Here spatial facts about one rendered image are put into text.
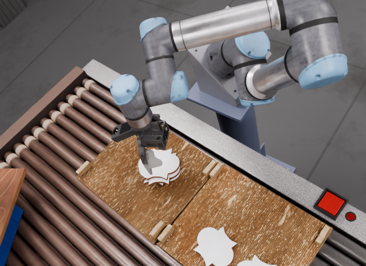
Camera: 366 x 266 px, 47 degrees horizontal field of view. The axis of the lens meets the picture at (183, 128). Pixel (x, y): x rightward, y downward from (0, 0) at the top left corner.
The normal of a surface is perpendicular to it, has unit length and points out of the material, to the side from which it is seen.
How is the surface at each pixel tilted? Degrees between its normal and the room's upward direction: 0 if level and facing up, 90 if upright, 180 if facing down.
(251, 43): 39
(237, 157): 0
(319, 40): 34
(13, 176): 0
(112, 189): 0
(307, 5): 25
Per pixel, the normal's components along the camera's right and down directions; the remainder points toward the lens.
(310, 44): -0.53, 0.08
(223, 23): -0.16, 0.09
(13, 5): 0.79, 0.37
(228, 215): -0.23, -0.55
